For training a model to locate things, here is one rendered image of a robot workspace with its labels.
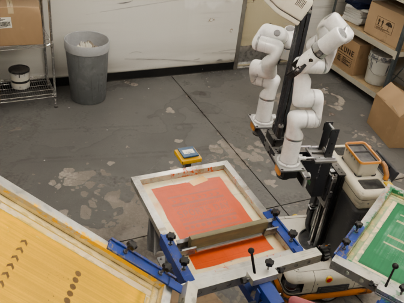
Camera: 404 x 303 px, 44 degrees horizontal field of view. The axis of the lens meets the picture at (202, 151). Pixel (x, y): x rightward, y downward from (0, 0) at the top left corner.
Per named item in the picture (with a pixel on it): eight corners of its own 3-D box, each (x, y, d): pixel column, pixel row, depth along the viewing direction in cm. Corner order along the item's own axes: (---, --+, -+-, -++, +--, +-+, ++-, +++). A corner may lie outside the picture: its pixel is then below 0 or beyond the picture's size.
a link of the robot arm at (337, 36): (344, 15, 211) (359, 33, 212) (325, 30, 219) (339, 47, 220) (335, 28, 201) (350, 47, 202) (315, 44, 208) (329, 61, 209)
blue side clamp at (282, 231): (260, 220, 261) (263, 210, 257) (269, 219, 263) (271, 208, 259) (291, 261, 239) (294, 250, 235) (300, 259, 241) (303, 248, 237)
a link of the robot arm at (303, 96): (288, 53, 252) (324, 53, 256) (281, 125, 264) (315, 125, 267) (299, 56, 239) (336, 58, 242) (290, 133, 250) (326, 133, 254)
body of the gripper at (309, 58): (323, 62, 210) (303, 76, 217) (327, 50, 217) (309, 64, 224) (311, 49, 208) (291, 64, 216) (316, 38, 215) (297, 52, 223)
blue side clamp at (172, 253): (159, 244, 239) (160, 233, 235) (169, 242, 241) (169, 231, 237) (183, 291, 217) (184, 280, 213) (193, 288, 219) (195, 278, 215)
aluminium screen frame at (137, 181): (130, 182, 274) (130, 177, 272) (226, 165, 297) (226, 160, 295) (186, 290, 216) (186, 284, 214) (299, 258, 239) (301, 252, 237)
